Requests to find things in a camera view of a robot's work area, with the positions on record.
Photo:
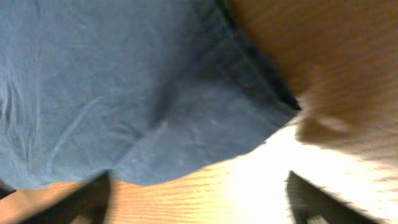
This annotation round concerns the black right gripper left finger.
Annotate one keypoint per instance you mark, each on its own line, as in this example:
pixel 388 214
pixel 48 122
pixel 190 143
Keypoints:
pixel 90 201

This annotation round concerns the dark blue shorts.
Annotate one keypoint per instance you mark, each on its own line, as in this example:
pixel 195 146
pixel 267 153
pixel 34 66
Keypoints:
pixel 152 90

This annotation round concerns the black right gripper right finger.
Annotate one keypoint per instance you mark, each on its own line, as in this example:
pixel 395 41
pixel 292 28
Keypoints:
pixel 308 201

